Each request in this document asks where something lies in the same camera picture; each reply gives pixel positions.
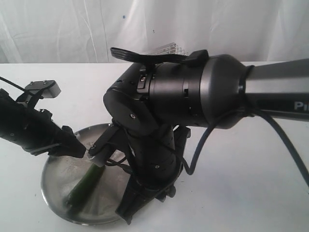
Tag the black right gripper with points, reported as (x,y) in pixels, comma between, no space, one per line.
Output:
(156,164)

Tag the green cucumber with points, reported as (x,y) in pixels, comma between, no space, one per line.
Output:
(84,188)

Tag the wire metal utensil rack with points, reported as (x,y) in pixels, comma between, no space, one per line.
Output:
(171,48)

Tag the round stainless steel plate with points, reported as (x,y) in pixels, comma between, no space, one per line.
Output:
(61,174)

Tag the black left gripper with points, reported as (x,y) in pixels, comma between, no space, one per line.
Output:
(42,135)

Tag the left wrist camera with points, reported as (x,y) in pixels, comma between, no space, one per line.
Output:
(45,89)

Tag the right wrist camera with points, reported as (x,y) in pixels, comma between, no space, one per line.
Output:
(103,147)

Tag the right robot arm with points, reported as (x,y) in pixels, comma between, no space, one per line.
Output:
(164,108)

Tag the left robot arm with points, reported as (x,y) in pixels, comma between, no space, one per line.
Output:
(13,115)

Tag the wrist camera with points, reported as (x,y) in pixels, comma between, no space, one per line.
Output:
(103,147)
(45,89)

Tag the white backdrop curtain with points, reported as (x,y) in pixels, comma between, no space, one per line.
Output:
(83,31)

